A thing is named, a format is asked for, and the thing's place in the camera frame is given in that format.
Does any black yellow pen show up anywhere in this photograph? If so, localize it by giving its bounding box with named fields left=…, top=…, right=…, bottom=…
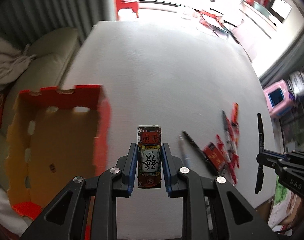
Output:
left=255, top=113, right=264, bottom=194

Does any red clip gel pen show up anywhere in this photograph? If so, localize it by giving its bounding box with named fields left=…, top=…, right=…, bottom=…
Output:
left=216, top=134, right=238, bottom=185

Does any black grey gel pen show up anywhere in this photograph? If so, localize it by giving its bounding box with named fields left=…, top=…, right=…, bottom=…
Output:
left=222, top=111, right=233, bottom=154

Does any black marker pen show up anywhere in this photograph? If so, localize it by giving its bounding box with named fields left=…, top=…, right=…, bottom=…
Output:
left=182, top=131, right=218, bottom=176

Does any red box lighter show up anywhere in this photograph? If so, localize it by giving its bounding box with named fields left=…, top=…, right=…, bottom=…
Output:
left=203, top=142, right=226, bottom=172

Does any long red lighter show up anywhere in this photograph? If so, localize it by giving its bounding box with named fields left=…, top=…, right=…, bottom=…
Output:
left=231, top=102, right=239, bottom=127

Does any light blue pen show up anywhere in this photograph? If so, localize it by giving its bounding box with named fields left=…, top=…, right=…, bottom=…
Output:
left=179, top=135, right=190, bottom=168

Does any green patterned cushion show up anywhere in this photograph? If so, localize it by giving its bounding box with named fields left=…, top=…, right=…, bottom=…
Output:
left=268, top=182, right=301, bottom=232

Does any pink plastic stool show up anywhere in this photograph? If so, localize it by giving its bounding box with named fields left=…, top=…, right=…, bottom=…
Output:
left=263, top=80, right=295, bottom=119

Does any red cardboard box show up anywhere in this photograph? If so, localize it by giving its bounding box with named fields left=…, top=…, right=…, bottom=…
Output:
left=5, top=85, right=111, bottom=219

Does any beige clothes pile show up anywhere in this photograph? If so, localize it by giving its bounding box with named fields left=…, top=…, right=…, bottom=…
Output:
left=0, top=37, right=36, bottom=91

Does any beige sofa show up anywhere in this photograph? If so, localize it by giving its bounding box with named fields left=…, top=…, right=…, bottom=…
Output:
left=0, top=27, right=80, bottom=190

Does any red plastic chair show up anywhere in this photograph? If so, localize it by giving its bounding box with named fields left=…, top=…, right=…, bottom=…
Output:
left=115, top=0, right=140, bottom=20

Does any grey curtain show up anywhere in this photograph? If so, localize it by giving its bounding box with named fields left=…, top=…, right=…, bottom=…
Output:
left=0, top=0, right=116, bottom=45

